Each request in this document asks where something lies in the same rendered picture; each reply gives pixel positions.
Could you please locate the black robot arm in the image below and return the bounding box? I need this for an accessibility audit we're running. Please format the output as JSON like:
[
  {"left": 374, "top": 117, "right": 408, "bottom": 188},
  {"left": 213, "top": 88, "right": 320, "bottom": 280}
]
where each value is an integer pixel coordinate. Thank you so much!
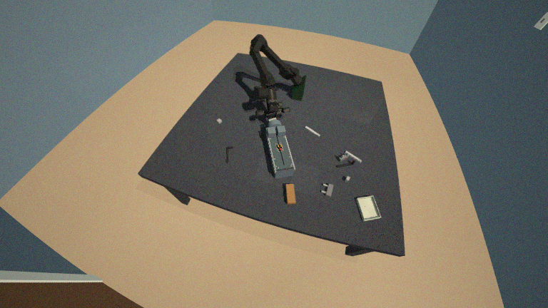
[{"left": 250, "top": 34, "right": 305, "bottom": 111}]

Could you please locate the cream open tray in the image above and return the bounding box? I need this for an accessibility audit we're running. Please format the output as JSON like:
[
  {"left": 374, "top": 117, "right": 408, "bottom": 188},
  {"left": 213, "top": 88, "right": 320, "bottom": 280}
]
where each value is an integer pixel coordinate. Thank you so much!
[{"left": 356, "top": 196, "right": 381, "bottom": 221}]

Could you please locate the tan rectangular block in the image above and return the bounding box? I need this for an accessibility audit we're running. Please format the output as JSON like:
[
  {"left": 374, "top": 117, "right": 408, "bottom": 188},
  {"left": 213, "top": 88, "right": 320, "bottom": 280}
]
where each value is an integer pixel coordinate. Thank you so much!
[{"left": 286, "top": 184, "right": 295, "bottom": 204}]

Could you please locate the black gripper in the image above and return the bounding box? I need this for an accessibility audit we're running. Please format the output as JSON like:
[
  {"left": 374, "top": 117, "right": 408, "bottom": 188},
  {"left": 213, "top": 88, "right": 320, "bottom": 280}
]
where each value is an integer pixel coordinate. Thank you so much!
[{"left": 255, "top": 98, "right": 290, "bottom": 120}]

